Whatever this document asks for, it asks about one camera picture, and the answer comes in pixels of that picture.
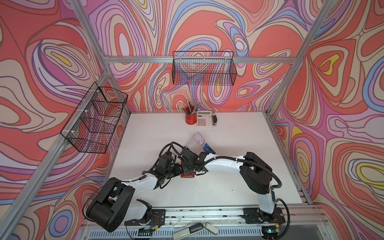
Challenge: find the grey handheld device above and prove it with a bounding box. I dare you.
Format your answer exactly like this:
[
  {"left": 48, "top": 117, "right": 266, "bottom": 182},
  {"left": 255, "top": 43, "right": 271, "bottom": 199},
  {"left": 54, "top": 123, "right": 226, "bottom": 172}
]
[{"left": 173, "top": 223, "right": 219, "bottom": 240}]

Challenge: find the white VIP card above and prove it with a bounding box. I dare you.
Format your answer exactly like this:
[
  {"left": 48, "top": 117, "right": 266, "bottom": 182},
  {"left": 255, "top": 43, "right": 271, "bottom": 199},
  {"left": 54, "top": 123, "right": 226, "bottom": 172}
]
[{"left": 192, "top": 132, "right": 205, "bottom": 146}]

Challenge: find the red leather card holder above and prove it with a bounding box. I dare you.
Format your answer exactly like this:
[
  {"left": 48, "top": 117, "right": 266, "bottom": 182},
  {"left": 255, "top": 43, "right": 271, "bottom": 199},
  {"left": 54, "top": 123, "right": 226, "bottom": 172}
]
[{"left": 181, "top": 172, "right": 195, "bottom": 179}]

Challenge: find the white pink calculator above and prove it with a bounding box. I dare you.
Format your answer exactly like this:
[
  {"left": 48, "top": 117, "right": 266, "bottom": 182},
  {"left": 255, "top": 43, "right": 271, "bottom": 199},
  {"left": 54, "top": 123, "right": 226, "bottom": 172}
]
[{"left": 197, "top": 111, "right": 213, "bottom": 128}]

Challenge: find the left wire basket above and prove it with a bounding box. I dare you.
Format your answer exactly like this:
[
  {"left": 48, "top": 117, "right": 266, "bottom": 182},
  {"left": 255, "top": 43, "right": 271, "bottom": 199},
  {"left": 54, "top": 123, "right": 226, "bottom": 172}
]
[{"left": 61, "top": 83, "right": 128, "bottom": 154}]

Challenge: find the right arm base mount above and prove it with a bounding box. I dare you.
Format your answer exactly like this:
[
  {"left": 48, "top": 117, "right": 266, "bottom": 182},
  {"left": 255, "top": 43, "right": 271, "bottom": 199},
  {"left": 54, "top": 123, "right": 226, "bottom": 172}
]
[{"left": 241, "top": 208, "right": 286, "bottom": 225}]

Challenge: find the red pen cup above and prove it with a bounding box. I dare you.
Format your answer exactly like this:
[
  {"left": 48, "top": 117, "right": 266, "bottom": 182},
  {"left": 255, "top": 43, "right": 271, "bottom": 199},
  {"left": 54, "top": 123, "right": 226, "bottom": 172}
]
[{"left": 184, "top": 107, "right": 197, "bottom": 125}]

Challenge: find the wire basket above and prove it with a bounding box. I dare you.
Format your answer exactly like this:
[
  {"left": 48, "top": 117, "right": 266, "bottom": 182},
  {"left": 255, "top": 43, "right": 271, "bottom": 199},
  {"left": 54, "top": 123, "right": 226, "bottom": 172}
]
[
  {"left": 61, "top": 83, "right": 128, "bottom": 154},
  {"left": 172, "top": 51, "right": 238, "bottom": 86}
]

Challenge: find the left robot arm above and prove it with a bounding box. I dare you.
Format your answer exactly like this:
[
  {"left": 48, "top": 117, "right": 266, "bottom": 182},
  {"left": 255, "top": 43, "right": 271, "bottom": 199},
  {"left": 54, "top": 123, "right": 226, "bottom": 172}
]
[{"left": 82, "top": 142, "right": 184, "bottom": 233}]

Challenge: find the black stapler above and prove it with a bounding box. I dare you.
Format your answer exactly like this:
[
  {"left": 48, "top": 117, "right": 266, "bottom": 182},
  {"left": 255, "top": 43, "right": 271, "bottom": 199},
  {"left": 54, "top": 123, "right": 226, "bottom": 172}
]
[{"left": 212, "top": 112, "right": 218, "bottom": 127}]

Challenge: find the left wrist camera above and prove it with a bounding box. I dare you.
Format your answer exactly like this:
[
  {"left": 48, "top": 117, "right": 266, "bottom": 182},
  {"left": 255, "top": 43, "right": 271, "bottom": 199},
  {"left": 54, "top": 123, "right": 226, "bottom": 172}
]
[{"left": 156, "top": 153, "right": 174, "bottom": 174}]

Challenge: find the back wire basket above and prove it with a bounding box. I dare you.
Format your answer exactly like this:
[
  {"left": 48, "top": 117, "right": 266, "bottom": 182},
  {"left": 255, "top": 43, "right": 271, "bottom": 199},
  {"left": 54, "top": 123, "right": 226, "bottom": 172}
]
[{"left": 172, "top": 51, "right": 238, "bottom": 86}]

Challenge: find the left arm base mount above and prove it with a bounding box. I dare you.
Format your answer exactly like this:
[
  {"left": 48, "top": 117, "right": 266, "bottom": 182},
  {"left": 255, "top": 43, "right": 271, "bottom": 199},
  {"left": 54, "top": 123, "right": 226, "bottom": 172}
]
[{"left": 124, "top": 209, "right": 166, "bottom": 228}]

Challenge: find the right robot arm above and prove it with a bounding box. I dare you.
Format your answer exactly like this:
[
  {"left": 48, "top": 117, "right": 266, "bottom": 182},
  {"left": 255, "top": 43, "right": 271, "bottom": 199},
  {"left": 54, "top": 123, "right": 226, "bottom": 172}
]
[{"left": 167, "top": 142, "right": 290, "bottom": 225}]

